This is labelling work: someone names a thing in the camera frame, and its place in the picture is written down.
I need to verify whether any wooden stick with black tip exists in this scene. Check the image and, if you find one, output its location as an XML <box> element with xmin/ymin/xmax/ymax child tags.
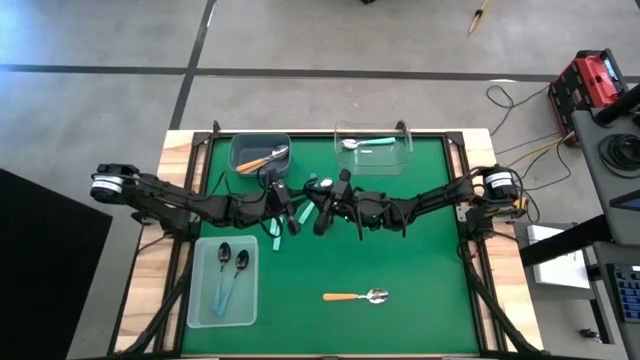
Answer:
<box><xmin>467</xmin><ymin>0</ymin><xmax>490</xmax><ymax>36</ymax></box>

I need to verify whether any black table frame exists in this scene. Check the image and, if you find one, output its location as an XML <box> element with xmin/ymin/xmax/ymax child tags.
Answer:
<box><xmin>169</xmin><ymin>119</ymin><xmax>494</xmax><ymax>360</ymax></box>

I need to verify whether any dark tablet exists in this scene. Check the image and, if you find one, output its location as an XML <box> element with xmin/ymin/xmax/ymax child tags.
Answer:
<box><xmin>608</xmin><ymin>189</ymin><xmax>640</xmax><ymax>214</ymax></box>

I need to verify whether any yellow and black plug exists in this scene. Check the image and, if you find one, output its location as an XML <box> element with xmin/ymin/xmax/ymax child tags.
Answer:
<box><xmin>503</xmin><ymin>195</ymin><xmax>530</xmax><ymax>221</ymax></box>

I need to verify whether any keypad with blue keys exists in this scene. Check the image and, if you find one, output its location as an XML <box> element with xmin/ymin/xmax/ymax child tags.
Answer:
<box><xmin>607</xmin><ymin>263</ymin><xmax>640</xmax><ymax>324</ymax></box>

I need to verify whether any black floor cable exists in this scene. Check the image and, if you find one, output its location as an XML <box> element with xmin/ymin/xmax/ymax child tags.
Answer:
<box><xmin>485</xmin><ymin>83</ymin><xmax>552</xmax><ymax>139</ymax></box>

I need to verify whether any orange-handled silver spoon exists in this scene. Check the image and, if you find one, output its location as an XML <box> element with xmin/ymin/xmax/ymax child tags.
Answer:
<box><xmin>322</xmin><ymin>288</ymin><xmax>390</xmax><ymax>306</ymax></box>
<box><xmin>238</xmin><ymin>158</ymin><xmax>274</xmax><ymax>175</ymax></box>
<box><xmin>235</xmin><ymin>143</ymin><xmax>291</xmax><ymax>174</ymax></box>

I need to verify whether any green table mat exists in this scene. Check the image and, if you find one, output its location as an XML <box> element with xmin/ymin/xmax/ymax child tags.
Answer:
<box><xmin>180</xmin><ymin>135</ymin><xmax>481</xmax><ymax>356</ymax></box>

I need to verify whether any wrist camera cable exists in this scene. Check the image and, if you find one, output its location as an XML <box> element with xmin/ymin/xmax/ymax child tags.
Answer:
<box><xmin>348</xmin><ymin>197</ymin><xmax>409</xmax><ymax>242</ymax></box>
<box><xmin>254</xmin><ymin>168</ymin><xmax>289</xmax><ymax>239</ymax></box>

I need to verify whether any black diagonal frame strut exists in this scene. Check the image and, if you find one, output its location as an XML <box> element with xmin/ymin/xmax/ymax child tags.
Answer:
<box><xmin>464</xmin><ymin>259</ymin><xmax>544</xmax><ymax>357</ymax></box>
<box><xmin>113</xmin><ymin>249</ymin><xmax>194</xmax><ymax>357</ymax></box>

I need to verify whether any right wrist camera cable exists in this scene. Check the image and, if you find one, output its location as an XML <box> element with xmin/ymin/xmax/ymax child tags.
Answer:
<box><xmin>348</xmin><ymin>197</ymin><xmax>409</xmax><ymax>242</ymax></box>

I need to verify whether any gray cart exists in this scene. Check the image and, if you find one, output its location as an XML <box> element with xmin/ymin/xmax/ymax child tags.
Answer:
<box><xmin>571</xmin><ymin>82</ymin><xmax>640</xmax><ymax>246</ymax></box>

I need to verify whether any yellow floor cable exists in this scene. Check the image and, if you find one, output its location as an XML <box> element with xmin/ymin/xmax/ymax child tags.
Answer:
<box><xmin>497</xmin><ymin>130</ymin><xmax>579</xmax><ymax>174</ymax></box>

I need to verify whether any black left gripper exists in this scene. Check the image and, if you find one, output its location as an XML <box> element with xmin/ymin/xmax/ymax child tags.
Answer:
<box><xmin>252</xmin><ymin>168</ymin><xmax>314</xmax><ymax>236</ymax></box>

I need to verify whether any gray-blue plastic bin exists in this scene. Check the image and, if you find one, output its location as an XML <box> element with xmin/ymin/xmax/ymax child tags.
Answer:
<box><xmin>227</xmin><ymin>132</ymin><xmax>292</xmax><ymax>179</ymax></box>

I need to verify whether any white box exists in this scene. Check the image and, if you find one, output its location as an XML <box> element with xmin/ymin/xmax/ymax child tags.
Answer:
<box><xmin>525</xmin><ymin>223</ymin><xmax>592</xmax><ymax>290</ymax></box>

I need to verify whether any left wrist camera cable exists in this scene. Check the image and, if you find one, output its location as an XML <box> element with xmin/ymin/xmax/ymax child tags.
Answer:
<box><xmin>254</xmin><ymin>168</ymin><xmax>289</xmax><ymax>239</ymax></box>

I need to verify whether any frosted white plastic bin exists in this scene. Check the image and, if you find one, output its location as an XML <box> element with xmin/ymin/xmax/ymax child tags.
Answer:
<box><xmin>186</xmin><ymin>234</ymin><xmax>260</xmax><ymax>330</ymax></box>

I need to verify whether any red and black tool case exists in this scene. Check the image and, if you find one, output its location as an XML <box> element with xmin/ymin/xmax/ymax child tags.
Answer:
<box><xmin>547</xmin><ymin>48</ymin><xmax>630</xmax><ymax>139</ymax></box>

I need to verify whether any black floor mat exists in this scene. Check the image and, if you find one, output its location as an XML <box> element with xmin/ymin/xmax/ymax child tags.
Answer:
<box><xmin>0</xmin><ymin>167</ymin><xmax>114</xmax><ymax>360</ymax></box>

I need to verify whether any clear plastic bin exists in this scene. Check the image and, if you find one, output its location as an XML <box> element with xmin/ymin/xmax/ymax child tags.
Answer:
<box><xmin>333</xmin><ymin>119</ymin><xmax>414</xmax><ymax>176</ymax></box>

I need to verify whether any coiled black cable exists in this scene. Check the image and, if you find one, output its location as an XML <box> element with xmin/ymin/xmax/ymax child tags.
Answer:
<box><xmin>598</xmin><ymin>133</ymin><xmax>640</xmax><ymax>180</ymax></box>

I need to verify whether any black tube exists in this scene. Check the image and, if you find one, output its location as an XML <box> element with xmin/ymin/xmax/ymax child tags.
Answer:
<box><xmin>593</xmin><ymin>83</ymin><xmax>640</xmax><ymax>127</ymax></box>

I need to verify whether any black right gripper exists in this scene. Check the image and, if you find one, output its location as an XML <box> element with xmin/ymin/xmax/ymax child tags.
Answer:
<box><xmin>301</xmin><ymin>168</ymin><xmax>396</xmax><ymax>236</ymax></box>

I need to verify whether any black bar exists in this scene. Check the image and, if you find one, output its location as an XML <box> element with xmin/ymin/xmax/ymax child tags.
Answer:
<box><xmin>518</xmin><ymin>213</ymin><xmax>615</xmax><ymax>269</ymax></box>

